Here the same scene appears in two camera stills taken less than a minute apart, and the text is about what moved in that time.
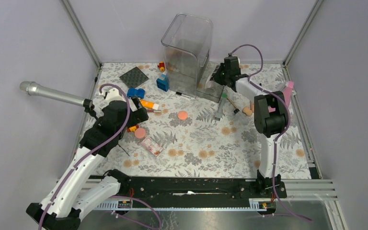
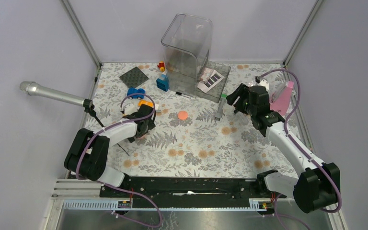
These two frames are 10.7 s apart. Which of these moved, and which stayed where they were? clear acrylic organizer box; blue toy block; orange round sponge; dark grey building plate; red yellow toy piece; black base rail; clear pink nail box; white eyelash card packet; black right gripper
Moved: black right gripper; clear pink nail box; white eyelash card packet
Stayed: blue toy block; dark grey building plate; black base rail; clear acrylic organizer box; red yellow toy piece; orange round sponge
